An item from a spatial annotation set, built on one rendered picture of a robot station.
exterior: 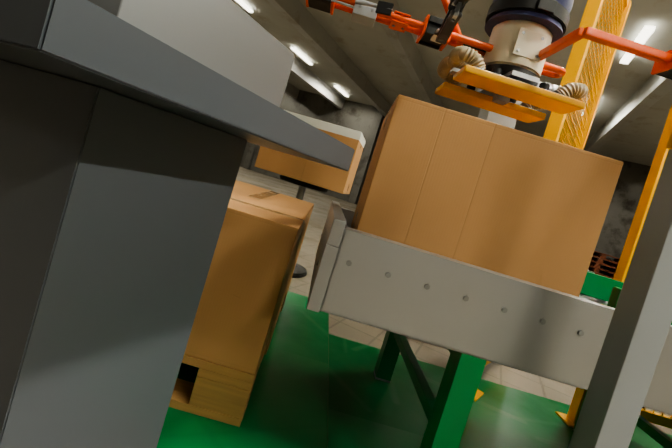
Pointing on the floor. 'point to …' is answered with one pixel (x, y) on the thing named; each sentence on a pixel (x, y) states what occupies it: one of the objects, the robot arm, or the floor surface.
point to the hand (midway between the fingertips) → (444, 14)
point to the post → (633, 332)
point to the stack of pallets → (603, 264)
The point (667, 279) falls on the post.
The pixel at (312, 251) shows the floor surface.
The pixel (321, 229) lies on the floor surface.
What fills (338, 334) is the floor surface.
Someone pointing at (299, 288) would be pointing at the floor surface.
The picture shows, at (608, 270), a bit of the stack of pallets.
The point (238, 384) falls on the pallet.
